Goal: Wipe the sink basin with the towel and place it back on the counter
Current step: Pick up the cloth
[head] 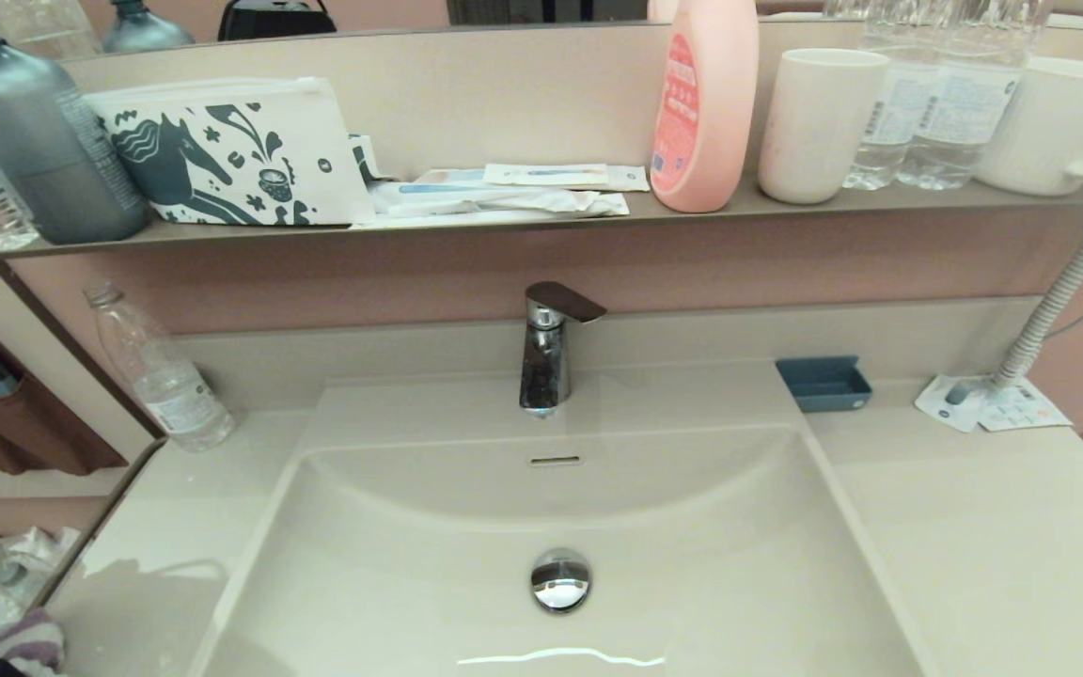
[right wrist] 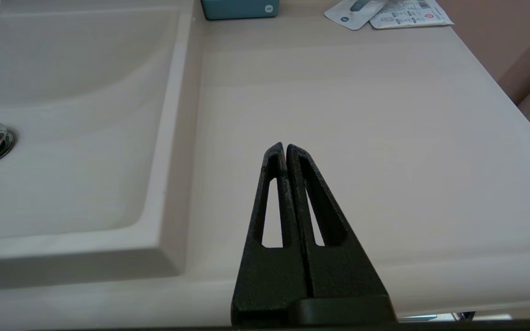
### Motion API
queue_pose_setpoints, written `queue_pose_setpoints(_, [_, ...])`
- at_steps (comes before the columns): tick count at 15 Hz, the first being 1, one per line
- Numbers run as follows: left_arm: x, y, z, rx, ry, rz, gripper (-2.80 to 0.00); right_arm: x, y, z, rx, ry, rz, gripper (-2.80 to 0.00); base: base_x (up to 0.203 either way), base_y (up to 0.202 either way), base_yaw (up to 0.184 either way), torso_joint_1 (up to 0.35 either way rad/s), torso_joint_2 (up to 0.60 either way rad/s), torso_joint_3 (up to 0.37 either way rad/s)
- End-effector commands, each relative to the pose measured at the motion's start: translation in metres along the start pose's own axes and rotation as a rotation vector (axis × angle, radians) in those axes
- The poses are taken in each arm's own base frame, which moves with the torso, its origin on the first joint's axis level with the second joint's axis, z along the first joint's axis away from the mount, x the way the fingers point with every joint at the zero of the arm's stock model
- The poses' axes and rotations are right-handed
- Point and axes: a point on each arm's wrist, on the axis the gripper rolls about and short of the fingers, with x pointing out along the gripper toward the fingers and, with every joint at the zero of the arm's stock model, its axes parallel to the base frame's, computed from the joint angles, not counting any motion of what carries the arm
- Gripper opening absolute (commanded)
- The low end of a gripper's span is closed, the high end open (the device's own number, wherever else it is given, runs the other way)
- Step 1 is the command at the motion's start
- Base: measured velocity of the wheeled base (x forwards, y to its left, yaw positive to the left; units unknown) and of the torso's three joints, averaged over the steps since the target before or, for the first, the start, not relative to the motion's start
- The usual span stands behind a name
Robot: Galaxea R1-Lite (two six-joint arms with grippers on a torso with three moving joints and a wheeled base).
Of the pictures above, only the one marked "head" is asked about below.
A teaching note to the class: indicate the chrome faucet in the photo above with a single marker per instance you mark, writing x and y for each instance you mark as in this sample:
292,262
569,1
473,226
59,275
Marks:
546,367

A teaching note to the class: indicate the purple white striped towel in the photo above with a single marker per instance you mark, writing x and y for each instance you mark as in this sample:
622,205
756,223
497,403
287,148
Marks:
29,639

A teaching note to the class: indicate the chrome sink drain stopper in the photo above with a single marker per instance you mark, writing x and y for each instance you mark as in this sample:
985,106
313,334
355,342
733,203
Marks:
560,580

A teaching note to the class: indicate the beige sink basin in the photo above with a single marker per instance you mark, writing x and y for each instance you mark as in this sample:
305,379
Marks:
692,564

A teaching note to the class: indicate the long white wrapped packet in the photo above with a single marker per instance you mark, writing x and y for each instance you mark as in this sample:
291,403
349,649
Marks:
504,200

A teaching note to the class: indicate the white paper toothbrush packet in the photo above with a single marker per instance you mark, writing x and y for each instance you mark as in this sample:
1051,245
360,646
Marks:
551,175

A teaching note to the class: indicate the small flat white packet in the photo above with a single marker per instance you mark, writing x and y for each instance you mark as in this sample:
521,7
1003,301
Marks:
443,177

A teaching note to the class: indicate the small printed white pouch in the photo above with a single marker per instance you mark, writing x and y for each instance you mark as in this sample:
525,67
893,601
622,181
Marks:
363,157

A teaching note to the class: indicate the blue soap dish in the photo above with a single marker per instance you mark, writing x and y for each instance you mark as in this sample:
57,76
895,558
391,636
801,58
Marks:
824,385

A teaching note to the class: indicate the pink lotion bottle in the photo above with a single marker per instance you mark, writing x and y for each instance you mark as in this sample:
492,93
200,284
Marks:
720,113

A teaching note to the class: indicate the white pouch horse print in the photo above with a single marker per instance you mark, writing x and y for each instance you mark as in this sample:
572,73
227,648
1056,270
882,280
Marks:
316,141

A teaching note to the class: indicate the small clear plastic bottle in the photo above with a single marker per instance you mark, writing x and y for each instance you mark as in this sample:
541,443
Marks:
170,393

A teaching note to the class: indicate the white sachet grey print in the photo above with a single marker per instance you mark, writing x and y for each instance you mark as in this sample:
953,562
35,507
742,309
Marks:
950,400

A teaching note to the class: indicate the large clear water bottle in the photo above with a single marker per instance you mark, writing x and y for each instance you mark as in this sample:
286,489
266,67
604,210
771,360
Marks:
897,113
965,113

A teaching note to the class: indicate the white sachet with text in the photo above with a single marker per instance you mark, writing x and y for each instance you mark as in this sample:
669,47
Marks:
1030,412

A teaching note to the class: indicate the grey bottle teal cap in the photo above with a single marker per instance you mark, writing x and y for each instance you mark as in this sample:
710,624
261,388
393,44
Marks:
39,141

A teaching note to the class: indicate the plastic wrapped bottle pack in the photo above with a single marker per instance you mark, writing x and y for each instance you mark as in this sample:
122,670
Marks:
6,583

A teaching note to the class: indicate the grey wall shelf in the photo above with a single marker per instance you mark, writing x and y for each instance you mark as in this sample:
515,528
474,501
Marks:
692,216

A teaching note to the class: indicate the wall mirror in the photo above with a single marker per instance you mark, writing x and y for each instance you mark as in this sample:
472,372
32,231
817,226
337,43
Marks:
410,14

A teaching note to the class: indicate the brown wall holder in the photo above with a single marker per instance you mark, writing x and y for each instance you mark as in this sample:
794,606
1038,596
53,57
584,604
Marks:
43,432

